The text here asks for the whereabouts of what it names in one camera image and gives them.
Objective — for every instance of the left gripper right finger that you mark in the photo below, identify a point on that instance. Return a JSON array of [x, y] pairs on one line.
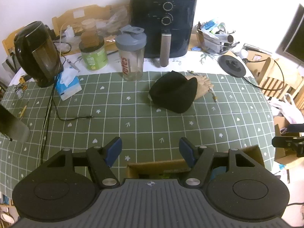
[[199, 160]]

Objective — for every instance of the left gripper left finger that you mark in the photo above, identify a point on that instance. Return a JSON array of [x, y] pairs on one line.
[[100, 160]]

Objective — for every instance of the cardboard box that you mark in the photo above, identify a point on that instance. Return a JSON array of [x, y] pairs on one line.
[[171, 169]]

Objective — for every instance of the wooden chair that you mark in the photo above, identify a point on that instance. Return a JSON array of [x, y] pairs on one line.
[[277, 79]]

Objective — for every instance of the blue tissue pack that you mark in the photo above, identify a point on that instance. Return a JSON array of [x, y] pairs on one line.
[[68, 83]]

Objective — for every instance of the black kettle base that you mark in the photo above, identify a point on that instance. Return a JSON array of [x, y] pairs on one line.
[[232, 66]]

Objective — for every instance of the green lid jar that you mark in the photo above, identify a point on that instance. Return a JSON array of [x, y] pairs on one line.
[[92, 46]]

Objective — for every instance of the grey lid shaker bottle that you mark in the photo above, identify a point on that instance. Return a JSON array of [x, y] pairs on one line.
[[131, 42]]

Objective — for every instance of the glass bowl of clutter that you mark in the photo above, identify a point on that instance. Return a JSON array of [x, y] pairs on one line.
[[214, 38]]

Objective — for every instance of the black electric kettle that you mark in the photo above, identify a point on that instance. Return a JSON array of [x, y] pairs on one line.
[[37, 54]]

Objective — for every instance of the wooden rack behind table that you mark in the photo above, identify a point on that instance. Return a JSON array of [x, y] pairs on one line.
[[108, 21]]

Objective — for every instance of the dark blue air fryer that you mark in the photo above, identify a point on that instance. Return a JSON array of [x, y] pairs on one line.
[[167, 25]]

